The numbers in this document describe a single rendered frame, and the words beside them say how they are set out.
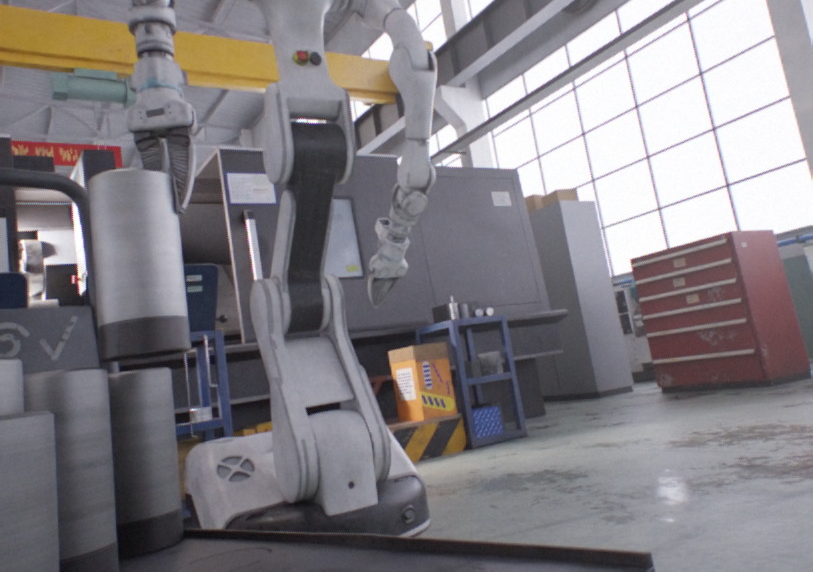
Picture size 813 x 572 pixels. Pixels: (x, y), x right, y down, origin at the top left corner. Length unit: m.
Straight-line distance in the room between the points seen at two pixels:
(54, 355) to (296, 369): 0.60
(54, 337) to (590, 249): 6.26
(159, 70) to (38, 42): 11.60
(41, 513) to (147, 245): 0.55
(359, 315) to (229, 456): 2.82
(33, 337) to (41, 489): 0.84
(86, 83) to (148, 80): 11.43
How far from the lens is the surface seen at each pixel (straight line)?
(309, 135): 1.73
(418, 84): 1.74
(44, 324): 1.47
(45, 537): 0.64
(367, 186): 4.98
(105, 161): 3.90
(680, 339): 6.37
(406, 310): 4.83
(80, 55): 12.80
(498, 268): 5.47
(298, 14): 1.84
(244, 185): 4.60
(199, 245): 5.41
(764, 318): 6.13
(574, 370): 7.18
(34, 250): 4.68
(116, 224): 1.12
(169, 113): 1.18
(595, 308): 7.15
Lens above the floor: 0.45
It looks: 10 degrees up
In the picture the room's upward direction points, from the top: 9 degrees counter-clockwise
